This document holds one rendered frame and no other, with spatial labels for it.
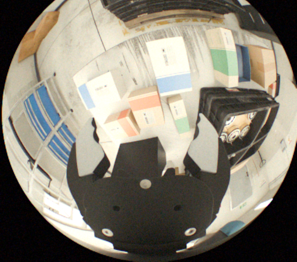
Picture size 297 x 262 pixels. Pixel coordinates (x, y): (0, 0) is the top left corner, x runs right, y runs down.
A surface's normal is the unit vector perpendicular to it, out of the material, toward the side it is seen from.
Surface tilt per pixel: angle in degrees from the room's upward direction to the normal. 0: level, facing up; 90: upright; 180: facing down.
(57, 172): 90
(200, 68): 0
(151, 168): 90
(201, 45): 0
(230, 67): 0
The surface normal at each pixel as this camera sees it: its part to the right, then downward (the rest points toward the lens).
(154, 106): -0.05, 0.57
